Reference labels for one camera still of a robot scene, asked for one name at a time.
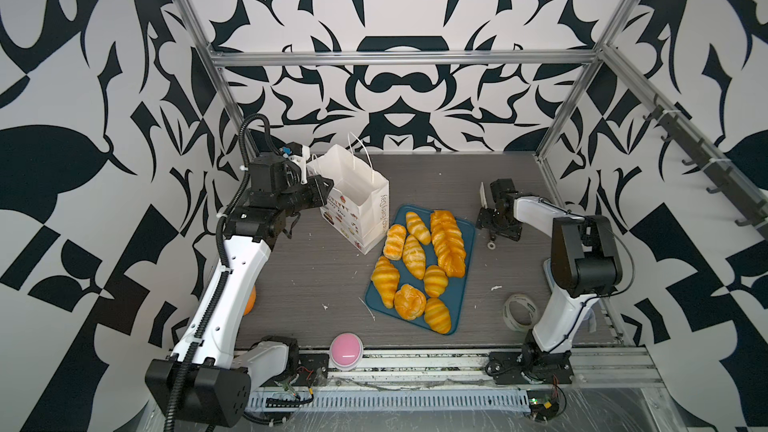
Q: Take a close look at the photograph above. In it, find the white paper gift bag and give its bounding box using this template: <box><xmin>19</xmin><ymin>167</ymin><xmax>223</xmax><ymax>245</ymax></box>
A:
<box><xmin>308</xmin><ymin>133</ymin><xmax>390</xmax><ymax>254</ymax></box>

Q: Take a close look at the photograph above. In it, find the black hook rail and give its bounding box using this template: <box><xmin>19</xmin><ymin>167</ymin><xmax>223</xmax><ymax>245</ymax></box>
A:
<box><xmin>644</xmin><ymin>93</ymin><xmax>767</xmax><ymax>240</ymax></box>

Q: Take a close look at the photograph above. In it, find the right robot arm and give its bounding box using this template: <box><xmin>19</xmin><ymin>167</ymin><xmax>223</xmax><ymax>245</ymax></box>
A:
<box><xmin>476</xmin><ymin>178</ymin><xmax>623</xmax><ymax>385</ymax></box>

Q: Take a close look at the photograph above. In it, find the teal plastic tray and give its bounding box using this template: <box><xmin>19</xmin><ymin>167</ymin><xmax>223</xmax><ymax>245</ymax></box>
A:
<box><xmin>364</xmin><ymin>205</ymin><xmax>476</xmax><ymax>335</ymax></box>

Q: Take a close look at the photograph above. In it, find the clear tape roll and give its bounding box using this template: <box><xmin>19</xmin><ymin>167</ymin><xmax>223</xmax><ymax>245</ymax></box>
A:
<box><xmin>502</xmin><ymin>293</ymin><xmax>540</xmax><ymax>333</ymax></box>

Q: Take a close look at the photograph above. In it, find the orange plush toy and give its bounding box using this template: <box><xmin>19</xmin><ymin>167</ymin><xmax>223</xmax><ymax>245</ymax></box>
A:
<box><xmin>243</xmin><ymin>287</ymin><xmax>257</xmax><ymax>316</ymax></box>

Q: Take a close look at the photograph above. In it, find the round fake bread roll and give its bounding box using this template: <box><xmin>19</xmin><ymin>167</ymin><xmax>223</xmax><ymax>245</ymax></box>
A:
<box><xmin>393</xmin><ymin>284</ymin><xmax>427</xmax><ymax>321</ymax></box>

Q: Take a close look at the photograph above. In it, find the white cable duct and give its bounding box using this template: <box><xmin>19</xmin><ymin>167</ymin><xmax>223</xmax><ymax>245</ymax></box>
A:
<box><xmin>246</xmin><ymin>389</ymin><xmax>530</xmax><ymax>413</ymax></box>

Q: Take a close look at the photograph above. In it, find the long braided fake bread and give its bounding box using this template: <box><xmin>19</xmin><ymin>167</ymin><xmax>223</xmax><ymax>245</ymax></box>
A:
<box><xmin>430</xmin><ymin>210</ymin><xmax>466</xmax><ymax>278</ymax></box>

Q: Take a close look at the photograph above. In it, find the fake croissant bottom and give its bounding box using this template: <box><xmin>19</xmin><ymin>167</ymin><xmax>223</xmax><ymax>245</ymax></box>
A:
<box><xmin>424</xmin><ymin>298</ymin><xmax>452</xmax><ymax>335</ymax></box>

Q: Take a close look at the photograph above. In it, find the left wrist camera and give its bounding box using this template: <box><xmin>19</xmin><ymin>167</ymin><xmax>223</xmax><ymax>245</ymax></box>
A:
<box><xmin>283</xmin><ymin>142</ymin><xmax>311</xmax><ymax>184</ymax></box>

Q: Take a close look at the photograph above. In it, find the pink push button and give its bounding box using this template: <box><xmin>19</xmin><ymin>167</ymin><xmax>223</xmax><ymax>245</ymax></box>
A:
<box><xmin>329</xmin><ymin>332</ymin><xmax>364</xmax><ymax>371</ymax></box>

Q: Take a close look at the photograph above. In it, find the small circuit board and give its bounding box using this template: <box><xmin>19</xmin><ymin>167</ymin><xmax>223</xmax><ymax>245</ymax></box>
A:
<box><xmin>526</xmin><ymin>392</ymin><xmax>568</xmax><ymax>424</ymax></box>

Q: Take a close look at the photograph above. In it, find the fake croissant small centre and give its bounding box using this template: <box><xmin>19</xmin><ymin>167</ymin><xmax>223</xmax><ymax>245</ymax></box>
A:
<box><xmin>423</xmin><ymin>265</ymin><xmax>450</xmax><ymax>298</ymax></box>

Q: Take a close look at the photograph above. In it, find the fake croissant left large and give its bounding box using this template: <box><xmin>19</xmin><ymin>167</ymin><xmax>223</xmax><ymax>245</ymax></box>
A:
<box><xmin>371</xmin><ymin>256</ymin><xmax>400</xmax><ymax>309</ymax></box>

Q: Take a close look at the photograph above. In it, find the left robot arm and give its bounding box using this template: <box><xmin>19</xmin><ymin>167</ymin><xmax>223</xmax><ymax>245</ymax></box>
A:
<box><xmin>145</xmin><ymin>114</ymin><xmax>334</xmax><ymax>431</ymax></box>

